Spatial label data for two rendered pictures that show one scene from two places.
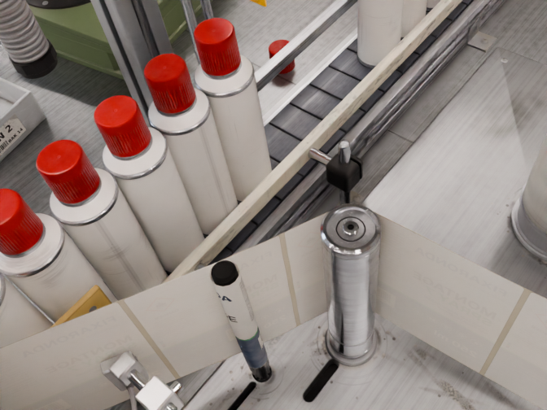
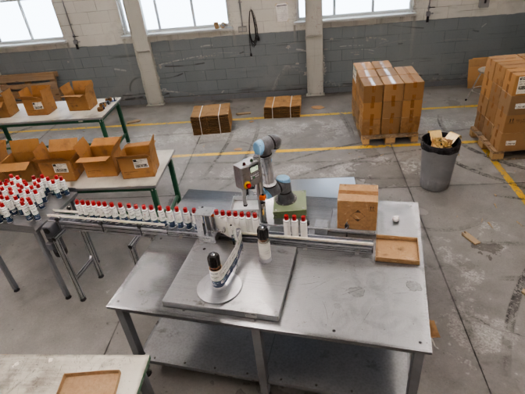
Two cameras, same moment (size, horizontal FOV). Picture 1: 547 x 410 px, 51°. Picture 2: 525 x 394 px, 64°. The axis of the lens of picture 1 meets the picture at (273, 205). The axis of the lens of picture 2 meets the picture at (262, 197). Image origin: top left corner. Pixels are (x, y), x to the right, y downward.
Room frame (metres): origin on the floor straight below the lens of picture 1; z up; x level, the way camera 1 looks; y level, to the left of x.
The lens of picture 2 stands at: (-0.94, -2.26, 2.95)
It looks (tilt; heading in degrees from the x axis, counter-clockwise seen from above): 33 degrees down; 58
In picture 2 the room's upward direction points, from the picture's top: 6 degrees counter-clockwise
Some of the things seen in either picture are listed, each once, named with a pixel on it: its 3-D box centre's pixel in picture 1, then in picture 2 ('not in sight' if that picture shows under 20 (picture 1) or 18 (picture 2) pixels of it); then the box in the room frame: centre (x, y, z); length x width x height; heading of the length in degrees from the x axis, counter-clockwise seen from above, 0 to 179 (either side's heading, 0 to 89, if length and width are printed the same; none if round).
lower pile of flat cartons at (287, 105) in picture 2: not in sight; (283, 106); (3.29, 3.58, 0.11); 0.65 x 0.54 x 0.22; 138
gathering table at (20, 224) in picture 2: not in sight; (41, 241); (-1.05, 1.82, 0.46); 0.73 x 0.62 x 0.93; 131
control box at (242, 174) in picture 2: not in sight; (247, 173); (0.42, 0.11, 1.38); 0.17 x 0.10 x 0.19; 6
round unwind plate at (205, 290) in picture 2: not in sight; (219, 286); (-0.14, -0.29, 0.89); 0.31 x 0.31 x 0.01
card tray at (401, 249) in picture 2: not in sight; (397, 248); (1.08, -0.77, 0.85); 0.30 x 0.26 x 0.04; 131
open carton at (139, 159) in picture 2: not in sight; (137, 155); (0.12, 1.88, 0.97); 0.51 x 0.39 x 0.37; 56
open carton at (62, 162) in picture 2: not in sight; (59, 161); (-0.57, 2.39, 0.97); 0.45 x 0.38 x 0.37; 54
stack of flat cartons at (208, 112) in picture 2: not in sight; (212, 119); (2.04, 3.94, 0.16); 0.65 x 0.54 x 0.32; 146
